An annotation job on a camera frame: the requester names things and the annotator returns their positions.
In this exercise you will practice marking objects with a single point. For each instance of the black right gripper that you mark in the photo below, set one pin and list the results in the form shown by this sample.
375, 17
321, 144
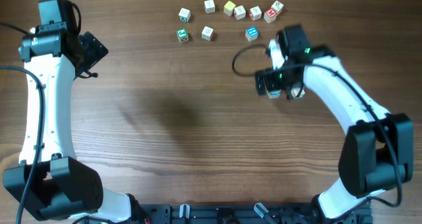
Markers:
261, 80

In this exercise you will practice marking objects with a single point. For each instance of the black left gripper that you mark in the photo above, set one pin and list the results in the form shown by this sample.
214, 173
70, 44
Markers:
93, 49

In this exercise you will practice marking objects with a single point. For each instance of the green letter Z block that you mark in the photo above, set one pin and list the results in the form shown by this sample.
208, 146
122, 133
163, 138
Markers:
297, 92

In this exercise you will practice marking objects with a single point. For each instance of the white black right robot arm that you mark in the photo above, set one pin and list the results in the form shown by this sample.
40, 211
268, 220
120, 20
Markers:
377, 154

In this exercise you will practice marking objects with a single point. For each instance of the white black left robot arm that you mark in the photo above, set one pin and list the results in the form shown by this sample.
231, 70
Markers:
50, 183

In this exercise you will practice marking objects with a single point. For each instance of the blue X base block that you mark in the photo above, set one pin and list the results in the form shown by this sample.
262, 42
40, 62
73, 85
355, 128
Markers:
274, 94

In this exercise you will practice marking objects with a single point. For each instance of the blue top wooden block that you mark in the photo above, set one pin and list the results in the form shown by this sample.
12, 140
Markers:
251, 34

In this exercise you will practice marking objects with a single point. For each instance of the red top M block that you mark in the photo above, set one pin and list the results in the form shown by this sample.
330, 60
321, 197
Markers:
270, 15

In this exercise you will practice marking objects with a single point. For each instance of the red edge picture block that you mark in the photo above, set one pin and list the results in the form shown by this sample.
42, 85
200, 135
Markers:
255, 13

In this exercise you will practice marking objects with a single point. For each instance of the red number block far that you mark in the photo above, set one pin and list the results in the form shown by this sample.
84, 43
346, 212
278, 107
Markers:
277, 6

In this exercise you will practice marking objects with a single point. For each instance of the red side picture block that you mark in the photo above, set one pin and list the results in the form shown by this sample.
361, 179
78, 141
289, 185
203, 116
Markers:
239, 12

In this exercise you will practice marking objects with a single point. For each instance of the red letter M block left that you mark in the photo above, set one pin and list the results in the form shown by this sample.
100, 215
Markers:
207, 33

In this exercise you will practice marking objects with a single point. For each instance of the yellow top wooden block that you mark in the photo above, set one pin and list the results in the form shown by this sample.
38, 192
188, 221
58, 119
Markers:
229, 8

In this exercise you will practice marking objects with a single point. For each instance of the green ball picture block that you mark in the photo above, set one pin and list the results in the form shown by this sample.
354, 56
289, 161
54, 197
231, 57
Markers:
182, 35

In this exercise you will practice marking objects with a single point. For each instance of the green letter A block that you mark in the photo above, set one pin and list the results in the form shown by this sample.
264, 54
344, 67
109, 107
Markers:
184, 15

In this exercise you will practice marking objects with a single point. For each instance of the plain wooden block left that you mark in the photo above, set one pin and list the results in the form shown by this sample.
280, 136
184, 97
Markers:
209, 6

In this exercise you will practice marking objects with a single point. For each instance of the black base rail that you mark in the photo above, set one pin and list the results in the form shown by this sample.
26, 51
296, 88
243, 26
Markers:
294, 213

